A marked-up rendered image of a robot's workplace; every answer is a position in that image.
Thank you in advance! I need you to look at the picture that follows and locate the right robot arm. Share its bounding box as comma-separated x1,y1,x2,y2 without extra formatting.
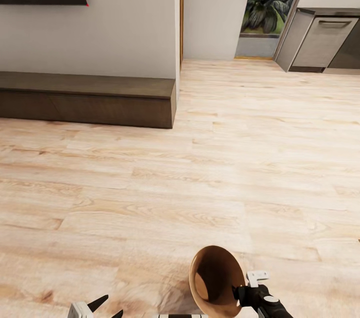
232,270,293,318

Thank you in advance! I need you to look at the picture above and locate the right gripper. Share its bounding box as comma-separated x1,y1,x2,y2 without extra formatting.
232,284,269,308

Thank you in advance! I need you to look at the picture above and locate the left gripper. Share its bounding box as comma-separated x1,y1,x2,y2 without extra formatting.
87,294,123,318

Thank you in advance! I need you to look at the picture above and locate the trash can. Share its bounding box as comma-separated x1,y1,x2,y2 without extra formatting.
189,245,247,318

